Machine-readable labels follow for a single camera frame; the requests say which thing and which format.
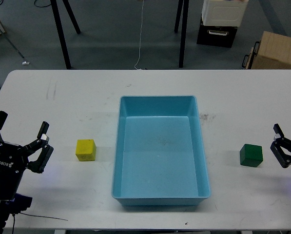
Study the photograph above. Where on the white storage box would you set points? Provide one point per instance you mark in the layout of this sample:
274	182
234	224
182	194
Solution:
223	12

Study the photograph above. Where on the black right stand legs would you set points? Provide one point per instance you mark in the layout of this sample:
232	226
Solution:
182	14

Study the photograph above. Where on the black storage box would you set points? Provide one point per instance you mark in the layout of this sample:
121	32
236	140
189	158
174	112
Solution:
220	36

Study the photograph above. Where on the beige wooden cabinet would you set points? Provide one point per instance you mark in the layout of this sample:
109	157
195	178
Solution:
273	51

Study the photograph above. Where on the green wooden cube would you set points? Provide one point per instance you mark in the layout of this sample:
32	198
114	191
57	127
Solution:
251	155

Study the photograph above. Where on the light blue plastic bin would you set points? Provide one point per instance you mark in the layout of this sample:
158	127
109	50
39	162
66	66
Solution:
160	158

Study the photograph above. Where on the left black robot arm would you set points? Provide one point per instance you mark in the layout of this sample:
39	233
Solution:
19	202

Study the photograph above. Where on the yellow wooden cube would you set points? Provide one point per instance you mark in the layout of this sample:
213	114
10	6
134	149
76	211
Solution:
86	150

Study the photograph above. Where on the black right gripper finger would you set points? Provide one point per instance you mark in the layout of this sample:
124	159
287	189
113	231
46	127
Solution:
281	147

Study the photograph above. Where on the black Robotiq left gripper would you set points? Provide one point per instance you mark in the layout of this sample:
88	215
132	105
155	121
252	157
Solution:
12	164

